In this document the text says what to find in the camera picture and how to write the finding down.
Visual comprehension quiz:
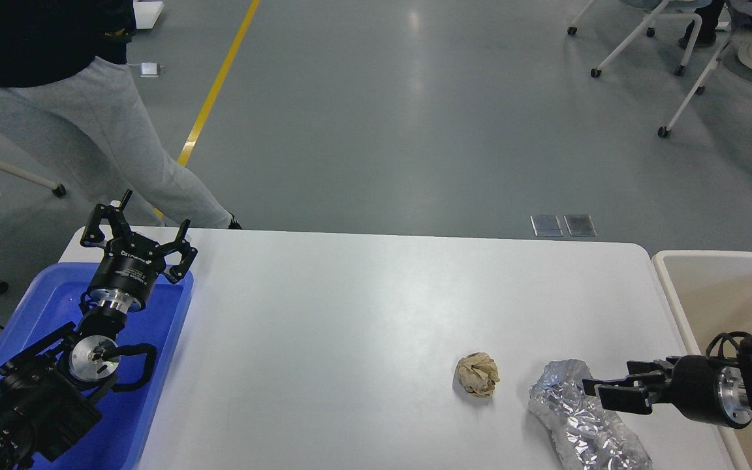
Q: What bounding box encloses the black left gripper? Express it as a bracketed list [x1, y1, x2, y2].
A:
[80, 190, 198, 311]

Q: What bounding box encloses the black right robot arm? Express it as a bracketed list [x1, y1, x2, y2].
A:
[582, 331, 752, 430]

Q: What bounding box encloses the person in grey trousers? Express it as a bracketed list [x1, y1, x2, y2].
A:
[0, 1, 241, 229]

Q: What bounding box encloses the white foam block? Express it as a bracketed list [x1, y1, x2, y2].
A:
[133, 1, 165, 30]

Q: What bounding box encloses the white power adapter on floor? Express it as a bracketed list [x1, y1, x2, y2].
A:
[127, 62, 164, 78]

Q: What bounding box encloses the crumpled brown paper ball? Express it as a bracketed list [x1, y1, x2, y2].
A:
[454, 352, 499, 398]

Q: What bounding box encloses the silver foil bag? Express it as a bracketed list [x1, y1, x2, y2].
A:
[528, 359, 653, 469]

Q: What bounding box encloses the blue plastic bin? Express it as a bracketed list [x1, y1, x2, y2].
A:
[0, 262, 195, 470]

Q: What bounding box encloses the white chair frame with castors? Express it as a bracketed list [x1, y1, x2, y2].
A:
[589, 1, 711, 78]

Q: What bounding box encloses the left floor outlet plate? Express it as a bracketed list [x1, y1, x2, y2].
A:
[530, 214, 564, 238]

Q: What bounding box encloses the floor outlet plate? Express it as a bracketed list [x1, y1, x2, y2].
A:
[564, 214, 598, 237]
[530, 214, 564, 238]

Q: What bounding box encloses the right floor outlet plate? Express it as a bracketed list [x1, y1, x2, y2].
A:
[564, 214, 598, 237]

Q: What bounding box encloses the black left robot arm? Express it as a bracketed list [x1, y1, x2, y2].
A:
[0, 191, 198, 469]

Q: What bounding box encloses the beige plastic bin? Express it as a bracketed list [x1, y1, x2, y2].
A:
[651, 250, 752, 469]

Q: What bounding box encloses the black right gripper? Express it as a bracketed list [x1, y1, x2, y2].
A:
[582, 355, 752, 430]

